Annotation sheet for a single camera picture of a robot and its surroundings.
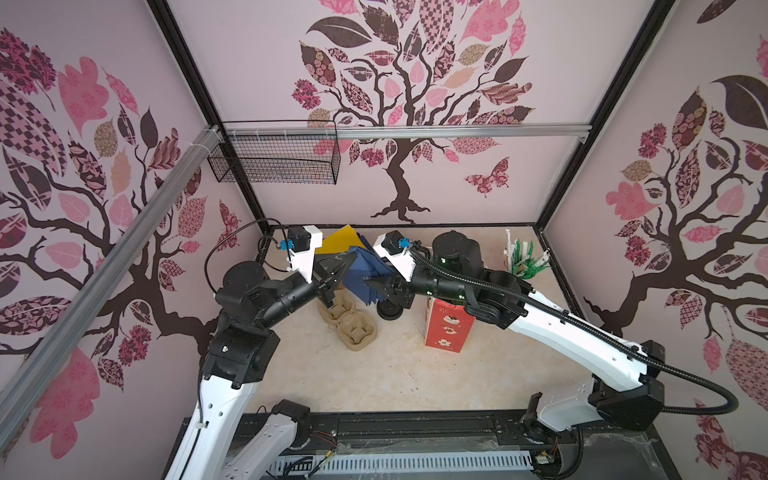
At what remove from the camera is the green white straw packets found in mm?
849

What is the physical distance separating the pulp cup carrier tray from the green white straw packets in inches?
18.0

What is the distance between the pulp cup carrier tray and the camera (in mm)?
855
